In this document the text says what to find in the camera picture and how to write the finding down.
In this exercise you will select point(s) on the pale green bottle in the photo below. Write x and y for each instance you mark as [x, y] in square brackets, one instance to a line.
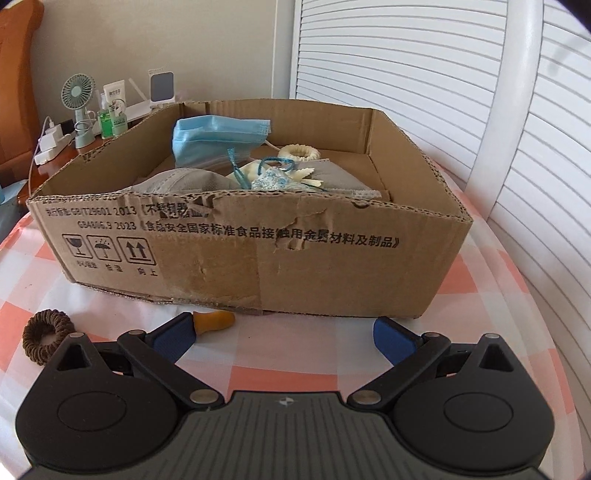
[120, 121]

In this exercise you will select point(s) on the yellow cloth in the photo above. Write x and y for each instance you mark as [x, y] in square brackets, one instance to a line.
[249, 171]

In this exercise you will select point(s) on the white power strip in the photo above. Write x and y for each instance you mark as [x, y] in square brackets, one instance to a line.
[53, 141]

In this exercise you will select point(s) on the green sanitizer bottle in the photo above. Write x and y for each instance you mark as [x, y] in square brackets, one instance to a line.
[106, 124]

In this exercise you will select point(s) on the blue tasselled sachet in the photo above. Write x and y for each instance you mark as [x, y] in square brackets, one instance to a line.
[272, 180]

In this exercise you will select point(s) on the brown hair scrunchie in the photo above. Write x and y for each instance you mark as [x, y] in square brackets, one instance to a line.
[30, 339]

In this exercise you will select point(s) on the white tube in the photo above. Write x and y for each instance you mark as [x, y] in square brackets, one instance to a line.
[114, 92]

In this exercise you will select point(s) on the blue face mask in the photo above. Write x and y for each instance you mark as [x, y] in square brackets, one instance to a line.
[207, 138]

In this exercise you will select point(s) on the wooden nightstand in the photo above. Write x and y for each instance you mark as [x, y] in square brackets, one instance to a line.
[55, 168]

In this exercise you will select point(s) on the wooden headboard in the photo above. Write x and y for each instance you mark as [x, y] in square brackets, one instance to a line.
[18, 69]

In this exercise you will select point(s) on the grey-blue bed sheet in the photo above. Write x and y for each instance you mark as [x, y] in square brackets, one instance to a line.
[9, 207]

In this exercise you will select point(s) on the pink checkered tablecloth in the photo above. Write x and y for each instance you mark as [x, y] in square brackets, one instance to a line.
[461, 300]

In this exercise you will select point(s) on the white round post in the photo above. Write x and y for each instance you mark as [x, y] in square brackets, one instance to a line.
[512, 92]

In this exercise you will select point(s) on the grey cloth pouch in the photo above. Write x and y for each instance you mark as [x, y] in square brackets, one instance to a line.
[184, 180]

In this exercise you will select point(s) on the white louvered door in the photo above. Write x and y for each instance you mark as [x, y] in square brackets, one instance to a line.
[392, 55]
[563, 161]

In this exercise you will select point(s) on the brown cardboard box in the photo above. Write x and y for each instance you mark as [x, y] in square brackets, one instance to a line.
[207, 267]

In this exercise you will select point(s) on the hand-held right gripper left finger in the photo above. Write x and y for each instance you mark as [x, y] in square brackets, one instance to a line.
[173, 337]

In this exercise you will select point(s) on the small grey screen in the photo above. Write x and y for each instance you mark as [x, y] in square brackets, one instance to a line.
[161, 87]

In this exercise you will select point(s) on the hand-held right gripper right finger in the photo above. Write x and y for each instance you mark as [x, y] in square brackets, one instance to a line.
[395, 339]

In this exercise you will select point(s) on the white stand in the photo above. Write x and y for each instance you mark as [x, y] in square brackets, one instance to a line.
[138, 110]

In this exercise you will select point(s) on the pink adhesive bandage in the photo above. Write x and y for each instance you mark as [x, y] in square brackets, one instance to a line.
[217, 321]

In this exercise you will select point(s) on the small green desk fan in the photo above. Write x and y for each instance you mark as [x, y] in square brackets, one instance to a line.
[77, 92]

